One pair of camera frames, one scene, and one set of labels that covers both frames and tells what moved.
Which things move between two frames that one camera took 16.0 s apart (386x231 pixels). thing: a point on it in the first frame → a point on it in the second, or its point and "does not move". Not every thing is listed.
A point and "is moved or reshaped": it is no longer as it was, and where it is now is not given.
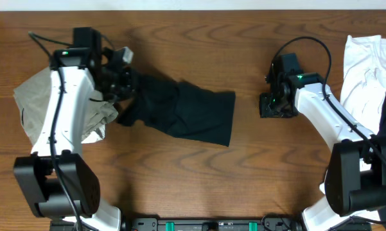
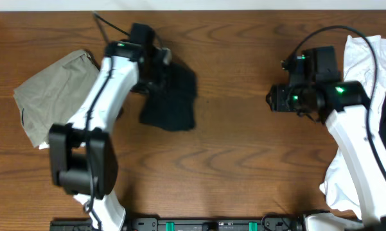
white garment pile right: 368,68 does not move
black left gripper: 126,81 → 158,76
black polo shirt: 181,110 is moved or reshaped
